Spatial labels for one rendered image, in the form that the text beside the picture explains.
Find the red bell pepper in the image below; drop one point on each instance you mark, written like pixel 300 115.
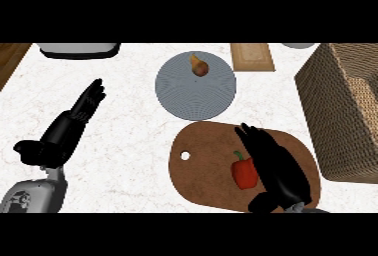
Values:
pixel 244 173

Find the grey round placemat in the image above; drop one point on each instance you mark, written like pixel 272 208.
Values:
pixel 195 93

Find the small pale wooden board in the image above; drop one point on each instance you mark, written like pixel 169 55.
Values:
pixel 252 57

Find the brown wooden cutting board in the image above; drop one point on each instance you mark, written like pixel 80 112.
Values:
pixel 212 166

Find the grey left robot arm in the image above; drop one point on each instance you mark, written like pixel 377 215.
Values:
pixel 35 196

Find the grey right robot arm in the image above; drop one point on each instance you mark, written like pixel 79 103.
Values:
pixel 306 209

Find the grey round object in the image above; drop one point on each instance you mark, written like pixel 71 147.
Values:
pixel 297 45

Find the white and black appliance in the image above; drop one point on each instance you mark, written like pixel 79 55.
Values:
pixel 79 50

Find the brown wooden surface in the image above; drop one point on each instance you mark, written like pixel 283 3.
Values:
pixel 9 60

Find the wicker basket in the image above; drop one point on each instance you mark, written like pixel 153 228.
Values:
pixel 345 113

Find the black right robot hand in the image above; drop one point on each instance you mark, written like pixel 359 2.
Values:
pixel 275 166

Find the brown pear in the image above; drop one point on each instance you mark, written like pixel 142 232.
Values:
pixel 200 67

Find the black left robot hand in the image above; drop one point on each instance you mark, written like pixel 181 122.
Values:
pixel 58 137

